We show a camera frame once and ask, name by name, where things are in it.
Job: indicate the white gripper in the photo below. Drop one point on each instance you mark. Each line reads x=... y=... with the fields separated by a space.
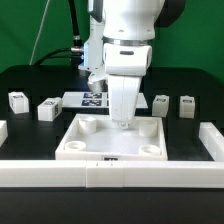
x=125 y=67

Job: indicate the white square tabletop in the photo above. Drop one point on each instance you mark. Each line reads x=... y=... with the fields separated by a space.
x=97 y=138

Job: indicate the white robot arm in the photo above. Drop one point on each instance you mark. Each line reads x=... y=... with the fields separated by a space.
x=123 y=23

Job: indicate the white sheet with tags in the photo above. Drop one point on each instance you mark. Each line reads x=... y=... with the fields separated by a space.
x=85 y=100

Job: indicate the white right fence piece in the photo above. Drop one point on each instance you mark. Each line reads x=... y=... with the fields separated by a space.
x=212 y=140

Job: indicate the white fence piece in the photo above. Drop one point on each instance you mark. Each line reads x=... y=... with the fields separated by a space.
x=3 y=131
x=212 y=140

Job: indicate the white left fence piece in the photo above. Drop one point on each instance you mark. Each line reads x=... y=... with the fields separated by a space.
x=3 y=131

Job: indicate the white front fence rail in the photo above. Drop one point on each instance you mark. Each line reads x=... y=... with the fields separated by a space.
x=118 y=174

